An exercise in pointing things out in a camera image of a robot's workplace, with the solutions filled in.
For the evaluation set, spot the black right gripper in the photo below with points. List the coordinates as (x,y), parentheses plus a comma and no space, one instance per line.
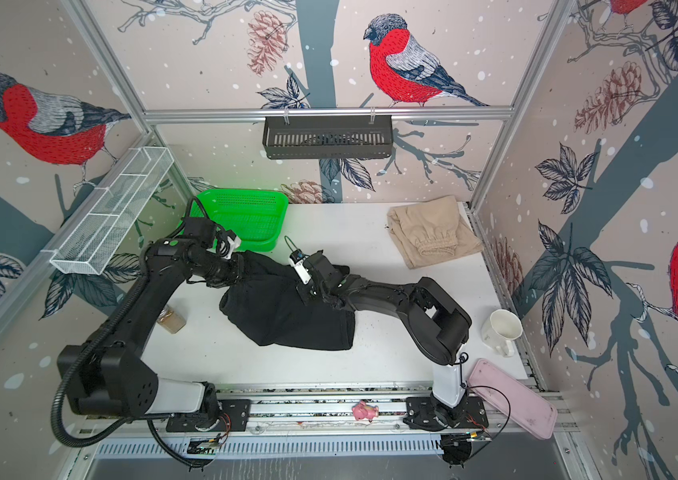
(308,297)

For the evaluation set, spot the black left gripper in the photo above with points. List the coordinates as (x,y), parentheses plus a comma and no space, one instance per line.
(237,270)

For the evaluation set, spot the black shorts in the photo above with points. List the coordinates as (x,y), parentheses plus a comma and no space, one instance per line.
(265,304)

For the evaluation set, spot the beige drawstring shorts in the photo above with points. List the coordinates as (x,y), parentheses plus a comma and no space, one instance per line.
(431,233)

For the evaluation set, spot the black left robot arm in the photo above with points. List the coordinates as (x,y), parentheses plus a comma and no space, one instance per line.
(105,383)

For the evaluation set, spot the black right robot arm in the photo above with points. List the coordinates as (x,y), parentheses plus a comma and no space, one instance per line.
(437,324)

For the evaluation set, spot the green plastic perforated basket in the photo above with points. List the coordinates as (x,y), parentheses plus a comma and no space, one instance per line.
(255,216)

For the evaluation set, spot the small glass jar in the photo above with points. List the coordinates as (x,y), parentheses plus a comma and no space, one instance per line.
(171,320)

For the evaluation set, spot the pink toy figure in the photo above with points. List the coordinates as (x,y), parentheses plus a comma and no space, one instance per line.
(364,412)

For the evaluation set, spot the black hanging slotted basket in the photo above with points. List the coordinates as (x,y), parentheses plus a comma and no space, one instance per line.
(328,137)

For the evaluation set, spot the white mug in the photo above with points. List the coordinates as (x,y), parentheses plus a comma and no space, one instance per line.
(500,331)

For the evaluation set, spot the pink cloth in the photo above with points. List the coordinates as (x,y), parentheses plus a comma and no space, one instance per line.
(526,408)

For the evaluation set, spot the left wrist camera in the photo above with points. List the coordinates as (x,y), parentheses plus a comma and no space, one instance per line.
(228,243)

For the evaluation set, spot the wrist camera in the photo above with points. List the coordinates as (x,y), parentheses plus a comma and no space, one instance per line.
(296,260)
(228,243)

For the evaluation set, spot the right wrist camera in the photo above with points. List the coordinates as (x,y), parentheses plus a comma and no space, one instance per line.
(296,260)

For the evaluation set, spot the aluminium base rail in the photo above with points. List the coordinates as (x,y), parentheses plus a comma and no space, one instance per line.
(308,423)

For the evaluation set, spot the white wire mesh shelf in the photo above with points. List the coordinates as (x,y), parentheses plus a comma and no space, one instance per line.
(96,238)

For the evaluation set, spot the horizontal aluminium rail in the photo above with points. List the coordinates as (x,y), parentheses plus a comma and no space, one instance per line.
(195,116)

